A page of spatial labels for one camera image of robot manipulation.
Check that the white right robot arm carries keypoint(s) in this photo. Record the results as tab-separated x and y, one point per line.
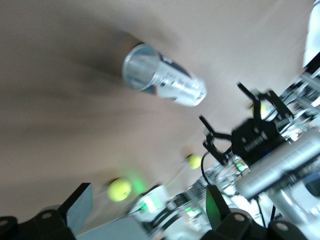
312	37

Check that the brown table mat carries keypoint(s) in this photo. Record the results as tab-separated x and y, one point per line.
50	75

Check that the white blue tennis ball can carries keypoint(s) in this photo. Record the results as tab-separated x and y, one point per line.
165	77

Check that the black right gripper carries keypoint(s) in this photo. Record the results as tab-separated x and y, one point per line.
255	142

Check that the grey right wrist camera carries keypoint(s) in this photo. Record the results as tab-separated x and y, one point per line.
280	165

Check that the yellow tennis ball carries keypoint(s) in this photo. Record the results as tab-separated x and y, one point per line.
119	190
194	161
262	108

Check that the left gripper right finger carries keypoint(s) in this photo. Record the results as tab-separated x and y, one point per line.
215	207

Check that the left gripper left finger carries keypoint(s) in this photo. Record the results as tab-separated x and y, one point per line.
80	207

